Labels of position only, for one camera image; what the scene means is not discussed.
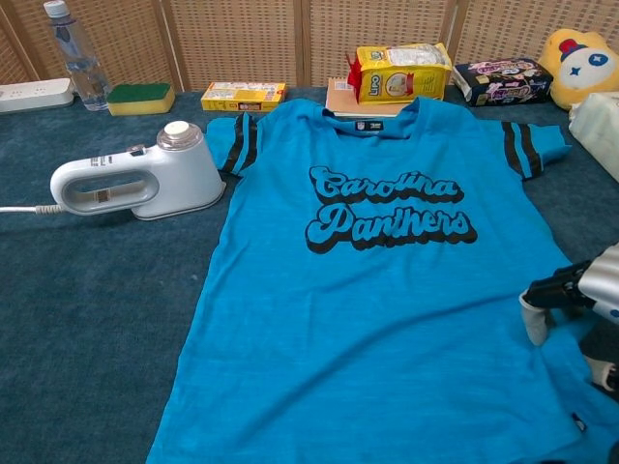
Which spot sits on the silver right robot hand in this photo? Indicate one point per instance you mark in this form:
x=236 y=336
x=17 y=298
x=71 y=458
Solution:
x=604 y=285

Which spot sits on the blue Carolina Panthers t-shirt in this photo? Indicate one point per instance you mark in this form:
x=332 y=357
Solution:
x=362 y=314

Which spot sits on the white handheld garment steamer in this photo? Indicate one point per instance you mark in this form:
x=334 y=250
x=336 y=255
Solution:
x=179 y=179

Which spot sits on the long white tissue pack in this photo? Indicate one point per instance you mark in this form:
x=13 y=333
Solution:
x=599 y=130

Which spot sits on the yellow plush toy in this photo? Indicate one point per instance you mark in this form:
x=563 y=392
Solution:
x=580 y=67

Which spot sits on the dark sanitary pad pack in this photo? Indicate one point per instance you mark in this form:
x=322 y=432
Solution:
x=503 y=82

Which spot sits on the yellow snack bag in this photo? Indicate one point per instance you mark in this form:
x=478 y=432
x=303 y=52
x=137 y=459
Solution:
x=401 y=72

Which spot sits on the tan spiral notebook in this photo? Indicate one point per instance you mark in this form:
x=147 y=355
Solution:
x=338 y=99

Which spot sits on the yellow cardboard box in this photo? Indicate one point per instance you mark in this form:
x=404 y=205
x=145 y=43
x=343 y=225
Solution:
x=242 y=96

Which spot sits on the wicker folding screen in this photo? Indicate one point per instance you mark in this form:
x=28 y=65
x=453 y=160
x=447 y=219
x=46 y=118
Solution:
x=232 y=38

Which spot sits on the green yellow sponge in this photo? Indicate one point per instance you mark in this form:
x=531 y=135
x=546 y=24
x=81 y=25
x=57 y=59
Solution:
x=140 y=99

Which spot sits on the dark blue table carpet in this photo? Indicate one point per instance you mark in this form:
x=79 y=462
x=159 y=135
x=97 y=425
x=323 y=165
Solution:
x=72 y=314

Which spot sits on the clear plastic water bottle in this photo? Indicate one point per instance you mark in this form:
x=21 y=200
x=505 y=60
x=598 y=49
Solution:
x=84 y=72

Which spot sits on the white power strip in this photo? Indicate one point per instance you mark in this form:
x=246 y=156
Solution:
x=34 y=94

